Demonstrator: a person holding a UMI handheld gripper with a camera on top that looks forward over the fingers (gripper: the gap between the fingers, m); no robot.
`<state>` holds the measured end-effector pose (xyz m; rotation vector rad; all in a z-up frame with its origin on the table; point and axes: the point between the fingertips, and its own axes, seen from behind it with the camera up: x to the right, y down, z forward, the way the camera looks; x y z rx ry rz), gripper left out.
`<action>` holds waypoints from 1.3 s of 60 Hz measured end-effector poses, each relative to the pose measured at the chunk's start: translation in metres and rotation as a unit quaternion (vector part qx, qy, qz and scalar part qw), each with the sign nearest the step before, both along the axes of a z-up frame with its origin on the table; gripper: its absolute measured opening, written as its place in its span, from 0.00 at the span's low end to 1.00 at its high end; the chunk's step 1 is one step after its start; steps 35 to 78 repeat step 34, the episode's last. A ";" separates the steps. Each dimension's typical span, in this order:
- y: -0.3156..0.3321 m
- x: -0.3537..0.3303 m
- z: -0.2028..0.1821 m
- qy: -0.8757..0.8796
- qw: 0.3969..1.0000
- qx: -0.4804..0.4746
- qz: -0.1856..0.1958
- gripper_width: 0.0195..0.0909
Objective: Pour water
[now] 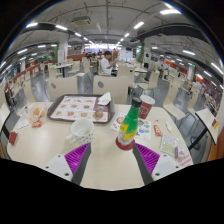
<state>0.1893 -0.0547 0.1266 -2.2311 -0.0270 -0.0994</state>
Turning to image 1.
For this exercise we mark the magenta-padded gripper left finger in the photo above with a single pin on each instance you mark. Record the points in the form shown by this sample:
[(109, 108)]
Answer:
[(77, 158)]

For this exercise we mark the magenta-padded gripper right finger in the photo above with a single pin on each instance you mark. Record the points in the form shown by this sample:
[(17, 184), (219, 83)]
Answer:
[(146, 158)]

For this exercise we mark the green-labelled clear drink bottle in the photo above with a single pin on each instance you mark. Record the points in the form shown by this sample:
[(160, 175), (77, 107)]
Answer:
[(129, 125)]

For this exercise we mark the clear plastic packet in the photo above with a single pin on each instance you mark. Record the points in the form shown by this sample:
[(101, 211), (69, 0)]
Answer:
[(169, 144)]

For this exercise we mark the white polka-dot mug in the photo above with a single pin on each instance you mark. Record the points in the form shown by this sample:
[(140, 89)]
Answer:
[(82, 130)]

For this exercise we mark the flat round red coaster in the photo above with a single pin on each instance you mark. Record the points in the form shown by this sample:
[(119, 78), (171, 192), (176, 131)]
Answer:
[(120, 146)]

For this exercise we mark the red sauce sachet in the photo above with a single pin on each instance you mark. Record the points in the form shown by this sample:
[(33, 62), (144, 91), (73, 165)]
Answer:
[(157, 130)]

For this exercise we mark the colourful printed leaflet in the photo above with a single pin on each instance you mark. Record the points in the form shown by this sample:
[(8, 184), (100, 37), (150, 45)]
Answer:
[(144, 128)]

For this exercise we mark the pink and white receipt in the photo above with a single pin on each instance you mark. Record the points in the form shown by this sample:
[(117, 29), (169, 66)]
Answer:
[(185, 159)]

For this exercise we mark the small white wrapper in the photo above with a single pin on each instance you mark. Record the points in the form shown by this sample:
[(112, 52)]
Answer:
[(169, 127)]

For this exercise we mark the brown bun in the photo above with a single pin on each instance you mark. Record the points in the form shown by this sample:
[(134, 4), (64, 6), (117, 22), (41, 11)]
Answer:
[(98, 115)]

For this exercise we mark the brown food tray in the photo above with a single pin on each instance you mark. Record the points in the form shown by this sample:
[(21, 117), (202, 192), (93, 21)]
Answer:
[(75, 108)]

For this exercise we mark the red paper cup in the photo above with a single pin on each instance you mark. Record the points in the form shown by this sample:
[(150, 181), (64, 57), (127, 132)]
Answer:
[(146, 107)]

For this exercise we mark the small red snack carton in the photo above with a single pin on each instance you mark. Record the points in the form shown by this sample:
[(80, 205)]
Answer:
[(36, 124)]

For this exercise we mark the clear snack bag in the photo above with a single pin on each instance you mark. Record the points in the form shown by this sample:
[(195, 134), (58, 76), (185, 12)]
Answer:
[(37, 112)]

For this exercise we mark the white paper napkin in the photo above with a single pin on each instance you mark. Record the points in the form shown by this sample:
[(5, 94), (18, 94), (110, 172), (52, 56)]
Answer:
[(104, 99)]

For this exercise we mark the small teal sanitizer bottle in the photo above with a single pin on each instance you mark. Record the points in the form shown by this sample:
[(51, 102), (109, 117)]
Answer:
[(26, 111)]

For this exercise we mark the group of beige chairs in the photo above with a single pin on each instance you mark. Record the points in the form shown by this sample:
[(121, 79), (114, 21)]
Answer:
[(68, 86)]

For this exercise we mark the person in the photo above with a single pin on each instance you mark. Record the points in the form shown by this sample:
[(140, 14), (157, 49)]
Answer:
[(106, 65)]

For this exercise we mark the ceiling air conditioner unit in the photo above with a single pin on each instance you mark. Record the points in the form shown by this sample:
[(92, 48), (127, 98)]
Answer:
[(81, 21)]

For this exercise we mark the group of ceiling lights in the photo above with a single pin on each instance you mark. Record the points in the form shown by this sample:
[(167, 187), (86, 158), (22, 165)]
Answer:
[(170, 11)]

